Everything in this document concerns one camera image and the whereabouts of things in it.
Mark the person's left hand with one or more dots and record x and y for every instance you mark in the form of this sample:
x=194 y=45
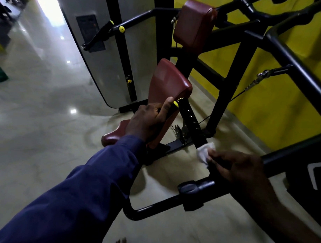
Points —
x=147 y=122

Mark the person's right hand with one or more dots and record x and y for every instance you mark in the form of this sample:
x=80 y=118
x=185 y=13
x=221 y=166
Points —
x=240 y=172

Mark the white cleaning wipe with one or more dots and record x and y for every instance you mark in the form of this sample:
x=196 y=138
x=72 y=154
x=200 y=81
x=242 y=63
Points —
x=202 y=153

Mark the grey weight machine maroon seat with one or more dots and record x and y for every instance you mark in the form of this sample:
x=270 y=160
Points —
x=99 y=70

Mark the person's right forearm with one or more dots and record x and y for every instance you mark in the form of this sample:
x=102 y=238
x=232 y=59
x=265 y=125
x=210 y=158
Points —
x=285 y=224

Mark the person's blue shirt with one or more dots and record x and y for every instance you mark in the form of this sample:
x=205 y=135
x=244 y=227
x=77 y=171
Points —
x=68 y=200

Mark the maroon back pad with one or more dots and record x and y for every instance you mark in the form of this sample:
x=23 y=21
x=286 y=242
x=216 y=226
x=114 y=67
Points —
x=167 y=81

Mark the maroon head pad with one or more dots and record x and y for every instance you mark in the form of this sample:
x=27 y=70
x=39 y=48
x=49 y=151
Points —
x=195 y=24

